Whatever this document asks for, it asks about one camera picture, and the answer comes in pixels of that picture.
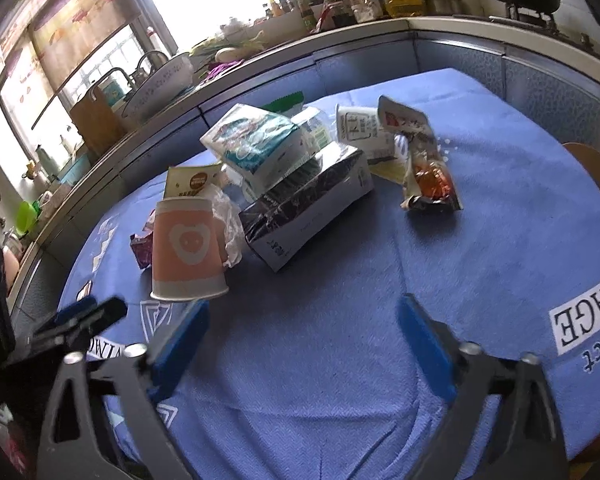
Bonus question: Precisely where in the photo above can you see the blue white milk carton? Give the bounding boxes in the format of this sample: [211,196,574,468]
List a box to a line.
[239,142,374,272]

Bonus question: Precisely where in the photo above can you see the grey kitchen counter cabinets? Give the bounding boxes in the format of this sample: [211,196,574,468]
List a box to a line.
[7,16,600,330]

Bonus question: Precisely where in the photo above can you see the orange paper cup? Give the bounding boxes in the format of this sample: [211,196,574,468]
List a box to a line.
[150,197,228,302]

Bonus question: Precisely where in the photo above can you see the small purple wrapper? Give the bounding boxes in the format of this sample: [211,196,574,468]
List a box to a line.
[130,232,154,270]

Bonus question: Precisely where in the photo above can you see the blue printed tablecloth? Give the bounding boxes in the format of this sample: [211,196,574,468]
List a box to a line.
[55,67,600,480]

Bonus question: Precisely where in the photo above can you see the green plastic cup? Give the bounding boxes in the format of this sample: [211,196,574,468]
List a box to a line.
[15,200,40,236]

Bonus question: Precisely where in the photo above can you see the crumpled clear plastic wrap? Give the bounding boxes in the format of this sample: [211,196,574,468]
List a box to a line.
[204,184,247,269]

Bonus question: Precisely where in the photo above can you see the orange black snack bag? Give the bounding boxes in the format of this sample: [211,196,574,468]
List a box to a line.
[377,96,463,214]

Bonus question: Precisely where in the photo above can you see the white teal sponge pack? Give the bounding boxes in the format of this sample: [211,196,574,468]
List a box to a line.
[200,104,318,198]

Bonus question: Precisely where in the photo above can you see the white printed paper package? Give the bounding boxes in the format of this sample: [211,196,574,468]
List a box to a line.
[336,105,396,162]

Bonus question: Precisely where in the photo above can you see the wooden cutting board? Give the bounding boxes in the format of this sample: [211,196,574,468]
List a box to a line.
[69,84,126,157]

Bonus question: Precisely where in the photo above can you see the white oval basin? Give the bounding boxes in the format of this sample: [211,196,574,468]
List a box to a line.
[121,53,195,122]

